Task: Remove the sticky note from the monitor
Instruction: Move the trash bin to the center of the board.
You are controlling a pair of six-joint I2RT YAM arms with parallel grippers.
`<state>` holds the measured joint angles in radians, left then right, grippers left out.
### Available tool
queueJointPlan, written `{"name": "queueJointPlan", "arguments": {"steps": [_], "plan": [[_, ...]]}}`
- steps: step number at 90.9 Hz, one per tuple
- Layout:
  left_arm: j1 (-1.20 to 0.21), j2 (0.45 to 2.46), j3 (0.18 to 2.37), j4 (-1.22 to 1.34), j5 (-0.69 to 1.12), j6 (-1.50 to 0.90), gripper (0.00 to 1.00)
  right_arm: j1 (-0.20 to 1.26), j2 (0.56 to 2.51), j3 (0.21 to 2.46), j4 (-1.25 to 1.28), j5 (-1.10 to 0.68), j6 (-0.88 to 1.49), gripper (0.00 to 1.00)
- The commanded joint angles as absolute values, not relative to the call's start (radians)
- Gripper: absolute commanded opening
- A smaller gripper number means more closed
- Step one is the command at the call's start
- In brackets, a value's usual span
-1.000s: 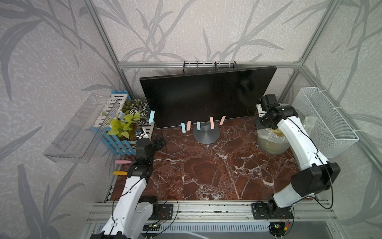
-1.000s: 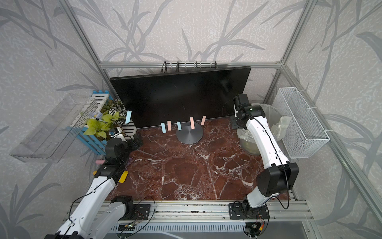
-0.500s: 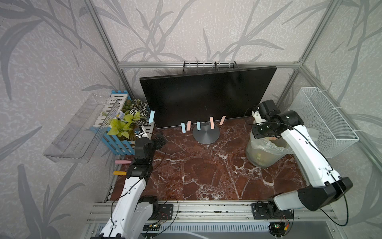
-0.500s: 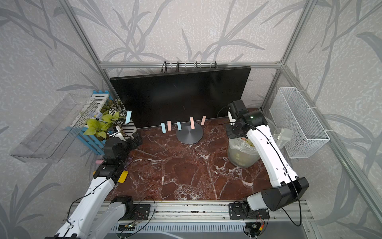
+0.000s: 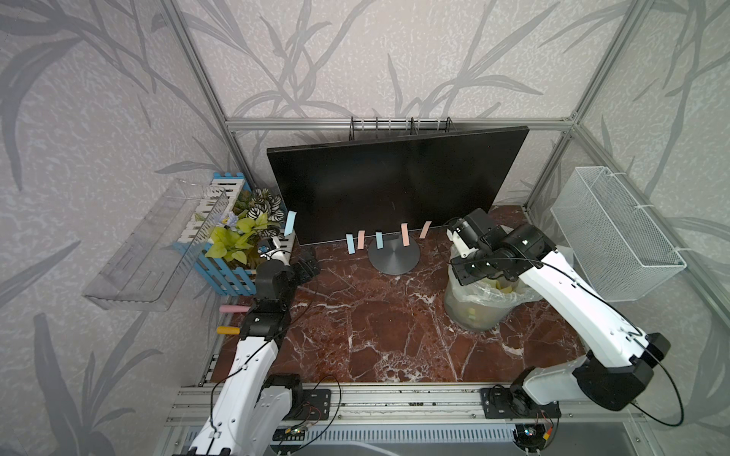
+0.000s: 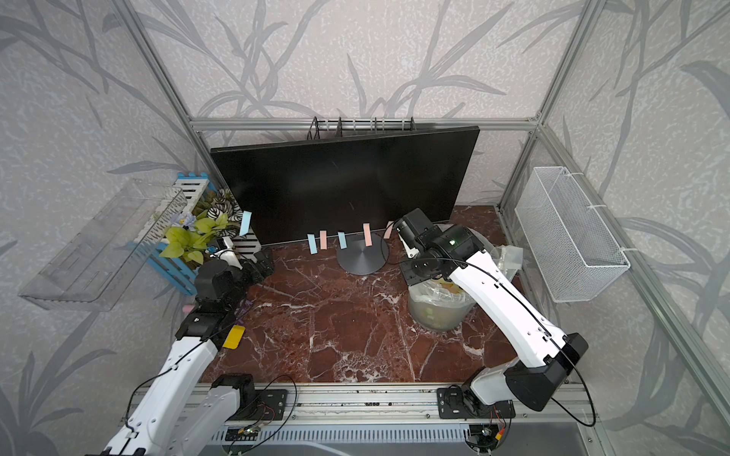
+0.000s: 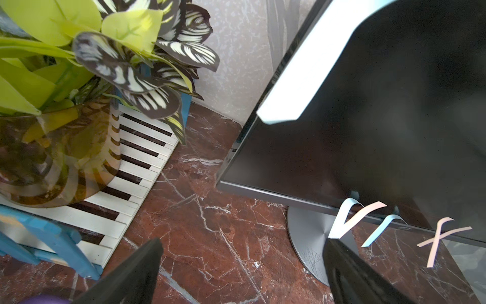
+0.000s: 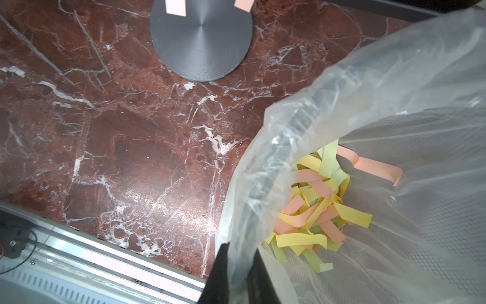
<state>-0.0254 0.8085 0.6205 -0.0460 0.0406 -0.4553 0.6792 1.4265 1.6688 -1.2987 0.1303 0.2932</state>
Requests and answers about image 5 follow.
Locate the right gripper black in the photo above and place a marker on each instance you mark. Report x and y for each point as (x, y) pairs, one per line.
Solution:
(460, 275)

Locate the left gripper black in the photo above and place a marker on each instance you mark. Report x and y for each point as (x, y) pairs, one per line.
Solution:
(312, 264)

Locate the trash bin with plastic bag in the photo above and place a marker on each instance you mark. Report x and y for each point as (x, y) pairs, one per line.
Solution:
(480, 306)

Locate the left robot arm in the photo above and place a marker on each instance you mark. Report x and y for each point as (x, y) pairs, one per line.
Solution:
(251, 403)

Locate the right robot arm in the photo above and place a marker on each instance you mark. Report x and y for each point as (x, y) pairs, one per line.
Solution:
(620, 358)

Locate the round grey monitor stand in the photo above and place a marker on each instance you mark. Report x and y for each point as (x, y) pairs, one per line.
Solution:
(391, 257)

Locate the pink sticky note pad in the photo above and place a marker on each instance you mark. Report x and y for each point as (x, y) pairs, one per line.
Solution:
(234, 309)

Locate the black flat monitor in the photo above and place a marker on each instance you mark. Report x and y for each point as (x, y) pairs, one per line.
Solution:
(378, 185)

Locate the yellow sticky note pad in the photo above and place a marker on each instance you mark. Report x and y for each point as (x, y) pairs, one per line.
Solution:
(228, 330)

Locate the green potted plant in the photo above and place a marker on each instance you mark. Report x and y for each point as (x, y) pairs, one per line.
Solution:
(257, 216)

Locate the blue white slatted crate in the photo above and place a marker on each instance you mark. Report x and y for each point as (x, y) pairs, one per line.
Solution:
(225, 280)

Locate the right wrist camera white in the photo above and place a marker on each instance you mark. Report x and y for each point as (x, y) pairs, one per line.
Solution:
(458, 245)

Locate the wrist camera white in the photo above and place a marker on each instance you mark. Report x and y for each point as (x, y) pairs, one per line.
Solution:
(277, 251)
(458, 245)

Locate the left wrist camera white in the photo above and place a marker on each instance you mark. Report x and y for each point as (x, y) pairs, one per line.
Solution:
(277, 251)

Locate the black wire rack behind monitor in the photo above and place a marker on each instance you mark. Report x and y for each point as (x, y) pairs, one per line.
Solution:
(383, 128)

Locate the white wire mesh basket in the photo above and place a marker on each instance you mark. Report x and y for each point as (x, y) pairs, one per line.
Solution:
(621, 250)

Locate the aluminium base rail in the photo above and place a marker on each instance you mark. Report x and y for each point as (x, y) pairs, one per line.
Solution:
(404, 403)

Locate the clear acrylic wall shelf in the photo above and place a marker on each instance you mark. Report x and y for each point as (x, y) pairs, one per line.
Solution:
(151, 266)

